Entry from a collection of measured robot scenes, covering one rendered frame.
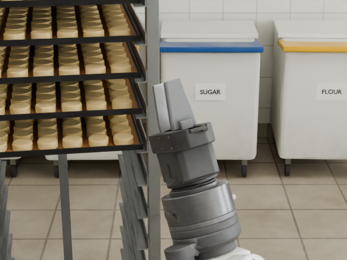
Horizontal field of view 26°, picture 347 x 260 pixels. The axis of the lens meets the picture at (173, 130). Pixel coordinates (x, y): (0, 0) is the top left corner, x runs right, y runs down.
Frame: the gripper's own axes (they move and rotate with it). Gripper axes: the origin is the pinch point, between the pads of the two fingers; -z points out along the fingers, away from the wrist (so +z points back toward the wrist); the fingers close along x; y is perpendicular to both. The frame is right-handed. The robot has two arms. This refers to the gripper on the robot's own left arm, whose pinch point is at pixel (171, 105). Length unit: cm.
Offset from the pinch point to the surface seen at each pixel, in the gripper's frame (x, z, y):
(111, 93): -96, -6, -18
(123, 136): -92, 5, -17
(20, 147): -95, 1, 8
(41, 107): -92, -7, 1
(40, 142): -95, 1, 3
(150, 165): -89, 14, -21
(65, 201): -165, 23, -11
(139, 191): -108, 21, -22
